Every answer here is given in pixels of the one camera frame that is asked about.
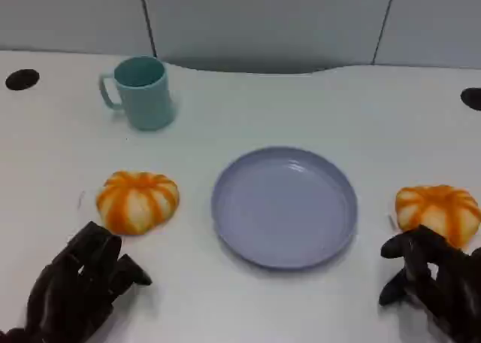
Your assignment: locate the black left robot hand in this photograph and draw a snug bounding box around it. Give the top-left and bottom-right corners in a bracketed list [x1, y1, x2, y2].
[0, 220, 153, 343]

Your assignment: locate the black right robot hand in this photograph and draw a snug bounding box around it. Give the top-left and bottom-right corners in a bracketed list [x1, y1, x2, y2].
[378, 224, 481, 343]

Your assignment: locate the orange and white bread roll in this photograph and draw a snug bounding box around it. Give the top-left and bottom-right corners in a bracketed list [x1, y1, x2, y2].
[95, 171, 180, 236]
[394, 184, 481, 250]

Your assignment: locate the lilac plate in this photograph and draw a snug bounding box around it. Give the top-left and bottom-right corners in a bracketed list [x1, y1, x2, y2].
[210, 146, 358, 272]

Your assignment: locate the pale green mug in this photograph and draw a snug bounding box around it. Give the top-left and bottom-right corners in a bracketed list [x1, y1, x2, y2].
[98, 55, 177, 132]

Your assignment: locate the black table cable grommet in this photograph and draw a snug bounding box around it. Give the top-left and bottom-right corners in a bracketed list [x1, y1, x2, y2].
[460, 87, 481, 112]
[5, 68, 41, 92]

